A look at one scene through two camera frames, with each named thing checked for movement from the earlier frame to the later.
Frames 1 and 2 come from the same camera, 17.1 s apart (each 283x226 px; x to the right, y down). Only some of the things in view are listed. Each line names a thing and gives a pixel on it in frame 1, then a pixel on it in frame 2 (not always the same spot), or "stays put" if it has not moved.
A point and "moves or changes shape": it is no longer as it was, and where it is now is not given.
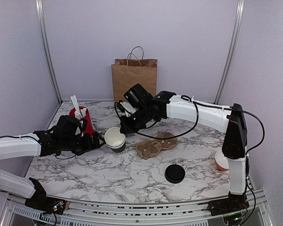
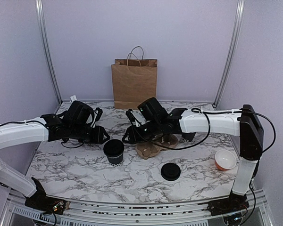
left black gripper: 88,145 to 98,137
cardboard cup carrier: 148,148 stays put
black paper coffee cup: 114,140 moves or changes shape
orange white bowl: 221,162 stays put
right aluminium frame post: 237,24 stays put
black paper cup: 117,144 to 188,137
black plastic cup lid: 175,173 to 113,148
